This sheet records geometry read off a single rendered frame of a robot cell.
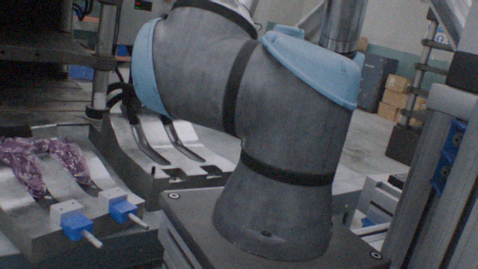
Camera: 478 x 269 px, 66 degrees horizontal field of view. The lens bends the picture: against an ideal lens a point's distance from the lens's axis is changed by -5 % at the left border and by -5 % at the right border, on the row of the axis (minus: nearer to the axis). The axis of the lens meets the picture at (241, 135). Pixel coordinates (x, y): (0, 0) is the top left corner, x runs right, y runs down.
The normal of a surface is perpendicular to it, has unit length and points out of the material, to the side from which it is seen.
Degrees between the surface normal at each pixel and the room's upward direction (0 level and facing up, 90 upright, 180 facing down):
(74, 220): 0
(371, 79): 90
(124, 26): 90
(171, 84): 97
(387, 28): 90
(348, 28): 113
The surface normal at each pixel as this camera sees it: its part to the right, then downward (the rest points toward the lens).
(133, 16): 0.58, 0.35
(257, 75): -0.19, -0.26
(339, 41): -0.31, 0.62
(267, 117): -0.40, 0.37
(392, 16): -0.81, 0.01
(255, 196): -0.47, -0.15
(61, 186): 0.50, -0.73
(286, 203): 0.00, -0.02
